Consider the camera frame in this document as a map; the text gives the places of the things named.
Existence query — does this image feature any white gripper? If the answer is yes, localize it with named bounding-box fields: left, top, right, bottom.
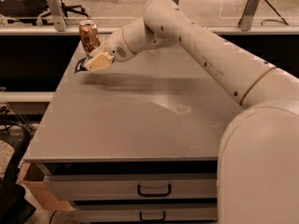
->
left=83, top=28, right=136, bottom=73

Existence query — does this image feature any blue rxbar blueberry wrapper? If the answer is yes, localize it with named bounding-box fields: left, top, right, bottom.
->
left=74, top=57, right=89, bottom=74

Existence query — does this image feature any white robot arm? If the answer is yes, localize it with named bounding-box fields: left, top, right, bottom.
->
left=83, top=0, right=299, bottom=224

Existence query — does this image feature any orange crushed soda can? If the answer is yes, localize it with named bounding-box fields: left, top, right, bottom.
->
left=78, top=19, right=100, bottom=57

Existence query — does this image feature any black office chair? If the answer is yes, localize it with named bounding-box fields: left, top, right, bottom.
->
left=0, top=0, right=88, bottom=25

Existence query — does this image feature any upper grey drawer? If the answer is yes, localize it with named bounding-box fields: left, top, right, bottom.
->
left=43, top=174, right=217, bottom=201

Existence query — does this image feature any grey drawer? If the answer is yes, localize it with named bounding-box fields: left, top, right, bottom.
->
left=43, top=174, right=217, bottom=201
left=72, top=203, right=218, bottom=224

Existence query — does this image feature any lower grey drawer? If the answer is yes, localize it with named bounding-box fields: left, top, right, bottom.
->
left=72, top=203, right=218, bottom=224

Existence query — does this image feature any black chair at left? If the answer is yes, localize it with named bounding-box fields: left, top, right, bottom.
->
left=0, top=120, right=36, bottom=224

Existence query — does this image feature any left metal bracket post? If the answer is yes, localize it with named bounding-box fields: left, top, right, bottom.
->
left=47, top=0, right=66, bottom=32

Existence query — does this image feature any white horizontal rail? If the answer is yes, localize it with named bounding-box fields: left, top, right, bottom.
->
left=0, top=91, right=54, bottom=103

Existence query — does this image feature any right metal bracket post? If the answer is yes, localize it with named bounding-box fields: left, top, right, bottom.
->
left=238, top=0, right=260, bottom=31

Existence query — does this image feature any black upper drawer handle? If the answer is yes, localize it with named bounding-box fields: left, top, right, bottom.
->
left=136, top=184, right=172, bottom=198

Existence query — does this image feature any black drawer handle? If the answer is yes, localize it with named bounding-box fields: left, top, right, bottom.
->
left=136, top=184, right=172, bottom=198
left=138, top=211, right=166, bottom=222

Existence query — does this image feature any black lower drawer handle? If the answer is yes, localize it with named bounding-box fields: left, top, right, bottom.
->
left=138, top=211, right=166, bottom=222

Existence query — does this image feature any black cable on floor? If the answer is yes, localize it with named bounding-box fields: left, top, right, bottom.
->
left=260, top=0, right=290, bottom=27

